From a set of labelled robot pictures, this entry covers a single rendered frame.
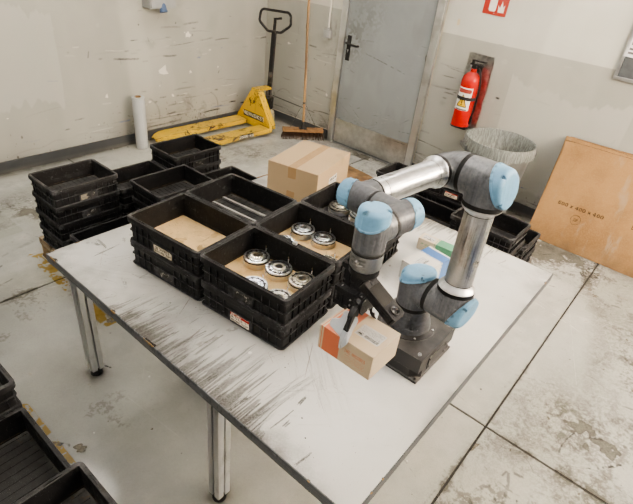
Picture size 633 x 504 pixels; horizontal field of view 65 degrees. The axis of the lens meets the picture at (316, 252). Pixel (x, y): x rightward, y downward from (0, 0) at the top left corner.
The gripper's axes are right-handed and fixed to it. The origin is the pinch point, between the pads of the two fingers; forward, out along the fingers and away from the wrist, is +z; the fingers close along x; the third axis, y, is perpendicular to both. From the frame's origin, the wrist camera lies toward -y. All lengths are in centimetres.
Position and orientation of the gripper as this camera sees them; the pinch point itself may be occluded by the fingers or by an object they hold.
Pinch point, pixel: (359, 335)
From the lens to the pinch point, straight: 125.5
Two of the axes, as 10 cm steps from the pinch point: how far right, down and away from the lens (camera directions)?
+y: -7.6, -4.1, 5.0
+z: -1.0, 8.4, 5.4
